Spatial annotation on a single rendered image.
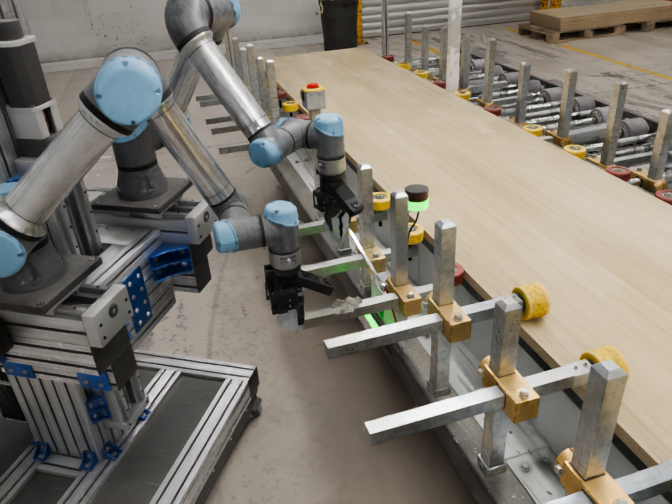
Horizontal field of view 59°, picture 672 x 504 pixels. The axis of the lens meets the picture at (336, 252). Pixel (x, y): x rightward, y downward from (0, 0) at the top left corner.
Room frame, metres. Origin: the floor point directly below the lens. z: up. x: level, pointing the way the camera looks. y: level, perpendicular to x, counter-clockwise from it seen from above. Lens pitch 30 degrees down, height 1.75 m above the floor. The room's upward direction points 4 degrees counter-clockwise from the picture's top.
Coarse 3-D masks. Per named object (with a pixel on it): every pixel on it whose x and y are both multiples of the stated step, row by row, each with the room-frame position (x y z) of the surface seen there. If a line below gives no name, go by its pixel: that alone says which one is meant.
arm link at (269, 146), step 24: (168, 0) 1.59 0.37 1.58; (192, 0) 1.57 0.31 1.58; (168, 24) 1.55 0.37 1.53; (192, 24) 1.53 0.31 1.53; (192, 48) 1.52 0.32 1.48; (216, 48) 1.53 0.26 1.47; (216, 72) 1.49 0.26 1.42; (216, 96) 1.50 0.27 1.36; (240, 96) 1.47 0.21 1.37; (240, 120) 1.46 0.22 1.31; (264, 120) 1.46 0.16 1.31; (264, 144) 1.41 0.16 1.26; (288, 144) 1.46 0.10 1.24
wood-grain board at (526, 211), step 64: (320, 64) 3.89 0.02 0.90; (384, 64) 3.78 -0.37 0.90; (384, 128) 2.55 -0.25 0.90; (448, 128) 2.50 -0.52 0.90; (512, 128) 2.45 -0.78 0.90; (448, 192) 1.84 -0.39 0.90; (512, 192) 1.81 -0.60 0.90; (576, 192) 1.78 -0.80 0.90; (640, 192) 1.75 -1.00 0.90; (512, 256) 1.40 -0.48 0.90; (576, 256) 1.38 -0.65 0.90; (640, 256) 1.36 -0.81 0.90; (576, 320) 1.10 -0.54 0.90; (640, 320) 1.09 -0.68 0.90; (640, 384) 0.88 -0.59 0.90; (640, 448) 0.73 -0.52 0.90
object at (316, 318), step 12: (420, 288) 1.33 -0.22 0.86; (432, 288) 1.33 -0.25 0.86; (456, 288) 1.34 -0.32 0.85; (372, 300) 1.29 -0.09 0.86; (384, 300) 1.29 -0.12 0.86; (396, 300) 1.29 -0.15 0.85; (312, 312) 1.26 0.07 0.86; (324, 312) 1.25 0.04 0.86; (348, 312) 1.26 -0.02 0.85; (360, 312) 1.27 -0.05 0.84; (372, 312) 1.28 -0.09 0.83; (312, 324) 1.23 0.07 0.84; (324, 324) 1.24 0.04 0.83
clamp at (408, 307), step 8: (392, 288) 1.34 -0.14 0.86; (400, 288) 1.32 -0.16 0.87; (408, 288) 1.32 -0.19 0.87; (400, 296) 1.29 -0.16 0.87; (416, 296) 1.28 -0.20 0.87; (400, 304) 1.28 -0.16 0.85; (408, 304) 1.27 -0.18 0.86; (416, 304) 1.27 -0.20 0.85; (408, 312) 1.27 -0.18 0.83; (416, 312) 1.27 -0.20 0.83
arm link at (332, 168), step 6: (318, 162) 1.51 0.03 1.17; (324, 162) 1.49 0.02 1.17; (330, 162) 1.48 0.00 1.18; (336, 162) 1.48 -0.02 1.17; (342, 162) 1.50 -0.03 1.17; (318, 168) 1.51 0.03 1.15; (324, 168) 1.49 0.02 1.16; (330, 168) 1.48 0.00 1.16; (336, 168) 1.48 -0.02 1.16; (342, 168) 1.49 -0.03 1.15; (324, 174) 1.50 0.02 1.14; (330, 174) 1.48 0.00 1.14; (336, 174) 1.49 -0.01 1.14
